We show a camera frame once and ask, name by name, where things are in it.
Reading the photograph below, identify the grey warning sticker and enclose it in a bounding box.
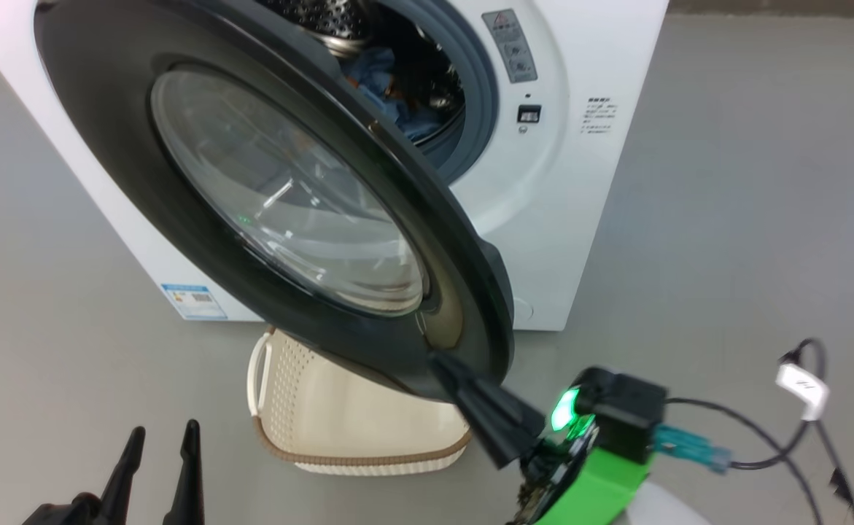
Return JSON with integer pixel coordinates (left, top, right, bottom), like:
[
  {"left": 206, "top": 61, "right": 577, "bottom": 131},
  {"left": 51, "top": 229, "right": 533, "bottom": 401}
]
[{"left": 481, "top": 8, "right": 539, "bottom": 84}]

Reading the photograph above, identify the cream perforated laundry basket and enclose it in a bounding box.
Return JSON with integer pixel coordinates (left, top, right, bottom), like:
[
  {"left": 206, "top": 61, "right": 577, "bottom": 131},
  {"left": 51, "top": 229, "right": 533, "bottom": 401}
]
[{"left": 246, "top": 327, "right": 472, "bottom": 477}]

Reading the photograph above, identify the white right cable tag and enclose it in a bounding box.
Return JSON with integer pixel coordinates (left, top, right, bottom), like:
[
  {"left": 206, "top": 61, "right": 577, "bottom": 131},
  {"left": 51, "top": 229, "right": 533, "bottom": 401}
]
[{"left": 775, "top": 362, "right": 831, "bottom": 422}]

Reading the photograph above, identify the white front-load washing machine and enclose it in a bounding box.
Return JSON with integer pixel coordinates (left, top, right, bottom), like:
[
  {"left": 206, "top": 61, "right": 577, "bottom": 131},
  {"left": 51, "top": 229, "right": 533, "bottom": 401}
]
[{"left": 0, "top": 0, "right": 670, "bottom": 333}]

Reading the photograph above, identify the steel washer drum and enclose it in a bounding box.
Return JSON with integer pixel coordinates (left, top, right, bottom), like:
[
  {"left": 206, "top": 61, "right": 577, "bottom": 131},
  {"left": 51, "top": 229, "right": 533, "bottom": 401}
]
[{"left": 252, "top": 0, "right": 465, "bottom": 147}]

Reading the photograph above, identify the blue garment with orange print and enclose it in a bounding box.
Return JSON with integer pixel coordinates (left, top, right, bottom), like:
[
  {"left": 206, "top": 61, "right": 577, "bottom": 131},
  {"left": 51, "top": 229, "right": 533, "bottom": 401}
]
[{"left": 339, "top": 47, "right": 465, "bottom": 144}]

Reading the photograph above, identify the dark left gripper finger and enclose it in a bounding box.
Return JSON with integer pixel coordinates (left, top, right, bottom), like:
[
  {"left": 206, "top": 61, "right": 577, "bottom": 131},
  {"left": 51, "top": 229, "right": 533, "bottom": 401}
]
[
  {"left": 98, "top": 426, "right": 147, "bottom": 525},
  {"left": 162, "top": 419, "right": 206, "bottom": 525}
]

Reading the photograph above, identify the teal right camera connector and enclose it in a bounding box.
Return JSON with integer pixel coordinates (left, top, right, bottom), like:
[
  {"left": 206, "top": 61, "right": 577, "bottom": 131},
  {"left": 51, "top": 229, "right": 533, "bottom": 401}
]
[{"left": 652, "top": 424, "right": 733, "bottom": 475}]

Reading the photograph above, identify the grey rubber door gasket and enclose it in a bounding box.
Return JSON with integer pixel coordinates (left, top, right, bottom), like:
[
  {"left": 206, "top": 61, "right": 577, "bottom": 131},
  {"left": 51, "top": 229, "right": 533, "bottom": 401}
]
[{"left": 368, "top": 0, "right": 501, "bottom": 187}]

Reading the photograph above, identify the blue white energy label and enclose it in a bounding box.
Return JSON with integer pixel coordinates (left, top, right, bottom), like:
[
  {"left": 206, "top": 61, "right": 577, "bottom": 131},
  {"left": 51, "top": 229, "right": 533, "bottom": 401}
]
[{"left": 160, "top": 282, "right": 229, "bottom": 321}]

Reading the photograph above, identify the dark round glass washer door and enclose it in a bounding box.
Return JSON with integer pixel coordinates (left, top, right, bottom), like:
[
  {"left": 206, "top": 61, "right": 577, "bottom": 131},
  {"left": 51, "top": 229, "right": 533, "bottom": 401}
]
[{"left": 33, "top": 0, "right": 516, "bottom": 403}]

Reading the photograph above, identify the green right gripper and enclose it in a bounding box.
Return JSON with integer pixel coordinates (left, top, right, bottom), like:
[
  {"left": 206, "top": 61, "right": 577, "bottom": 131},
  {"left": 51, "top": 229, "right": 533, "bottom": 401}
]
[{"left": 430, "top": 351, "right": 651, "bottom": 525}]

